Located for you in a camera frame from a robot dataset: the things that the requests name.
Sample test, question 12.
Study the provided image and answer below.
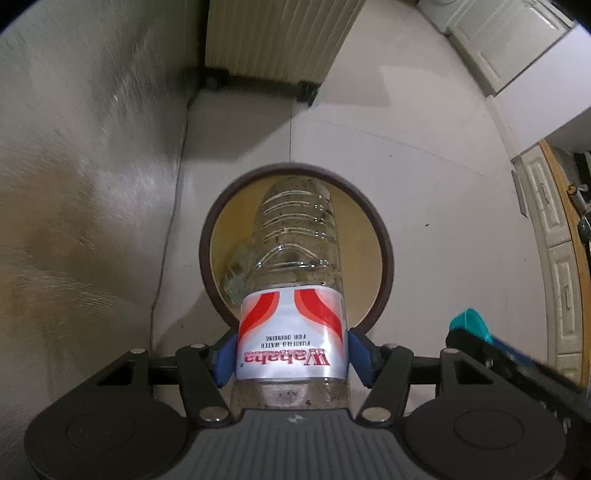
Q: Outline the white low drawer cabinet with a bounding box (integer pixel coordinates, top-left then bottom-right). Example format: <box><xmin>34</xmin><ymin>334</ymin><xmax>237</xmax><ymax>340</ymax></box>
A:
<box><xmin>512</xmin><ymin>140</ymin><xmax>590</xmax><ymax>390</ymax></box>

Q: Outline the white ribbed suitcase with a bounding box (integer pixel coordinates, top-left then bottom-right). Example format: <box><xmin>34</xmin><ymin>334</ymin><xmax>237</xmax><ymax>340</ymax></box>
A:
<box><xmin>201</xmin><ymin>0</ymin><xmax>365</xmax><ymax>105</ymax></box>

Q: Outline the teal round lid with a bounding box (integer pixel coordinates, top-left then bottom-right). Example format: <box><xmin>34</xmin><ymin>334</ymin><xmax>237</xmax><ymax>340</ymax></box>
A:
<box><xmin>449</xmin><ymin>308</ymin><xmax>493</xmax><ymax>344</ymax></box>

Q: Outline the black power cable on floor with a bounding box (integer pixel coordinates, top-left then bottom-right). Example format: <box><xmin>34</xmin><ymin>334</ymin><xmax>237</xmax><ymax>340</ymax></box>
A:
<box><xmin>148</xmin><ymin>89</ymin><xmax>199</xmax><ymax>356</ymax></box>

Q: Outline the yellow trash bin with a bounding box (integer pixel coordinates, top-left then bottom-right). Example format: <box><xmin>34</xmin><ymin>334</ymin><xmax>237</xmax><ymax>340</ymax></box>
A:
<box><xmin>199</xmin><ymin>163</ymin><xmax>394</xmax><ymax>333</ymax></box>

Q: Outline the wahaha plastic water bottle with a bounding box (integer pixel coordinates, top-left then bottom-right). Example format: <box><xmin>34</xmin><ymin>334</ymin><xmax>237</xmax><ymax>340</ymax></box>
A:
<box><xmin>230</xmin><ymin>176</ymin><xmax>349</xmax><ymax>415</ymax></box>

